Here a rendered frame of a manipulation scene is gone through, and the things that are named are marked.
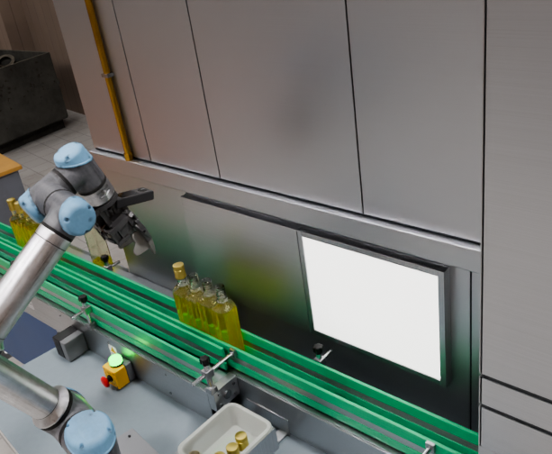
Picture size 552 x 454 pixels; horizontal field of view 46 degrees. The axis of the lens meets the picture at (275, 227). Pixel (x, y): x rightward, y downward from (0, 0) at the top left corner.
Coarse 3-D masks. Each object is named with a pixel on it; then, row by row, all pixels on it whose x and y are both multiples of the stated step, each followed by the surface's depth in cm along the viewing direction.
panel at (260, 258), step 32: (192, 224) 206; (224, 224) 194; (256, 224) 184; (288, 224) 177; (224, 256) 202; (256, 256) 191; (288, 256) 181; (384, 256) 157; (256, 288) 198; (288, 288) 187; (448, 288) 151; (288, 320) 194; (448, 320) 155; (448, 352) 159; (448, 384) 164
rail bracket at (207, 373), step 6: (228, 354) 189; (234, 354) 190; (204, 360) 181; (222, 360) 187; (204, 366) 182; (216, 366) 186; (204, 372) 182; (210, 372) 183; (198, 378) 182; (204, 378) 184; (210, 378) 184; (192, 384) 180; (210, 384) 185; (210, 390) 185; (216, 390) 187
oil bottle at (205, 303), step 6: (204, 300) 193; (210, 300) 192; (204, 306) 194; (210, 306) 192; (204, 312) 195; (210, 312) 193; (204, 318) 197; (210, 318) 195; (204, 324) 198; (210, 324) 196; (204, 330) 200; (210, 330) 198; (216, 336) 197
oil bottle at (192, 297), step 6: (186, 294) 198; (192, 294) 196; (198, 294) 196; (186, 300) 199; (192, 300) 197; (198, 300) 196; (192, 306) 198; (198, 306) 197; (192, 312) 200; (198, 312) 197; (192, 318) 201; (198, 318) 199; (192, 324) 203; (198, 324) 201
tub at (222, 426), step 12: (228, 408) 188; (240, 408) 186; (216, 420) 185; (228, 420) 189; (240, 420) 188; (252, 420) 184; (264, 420) 181; (204, 432) 182; (216, 432) 186; (228, 432) 188; (252, 432) 186; (264, 432) 177; (180, 444) 177; (192, 444) 179; (204, 444) 183; (216, 444) 185; (252, 444) 174
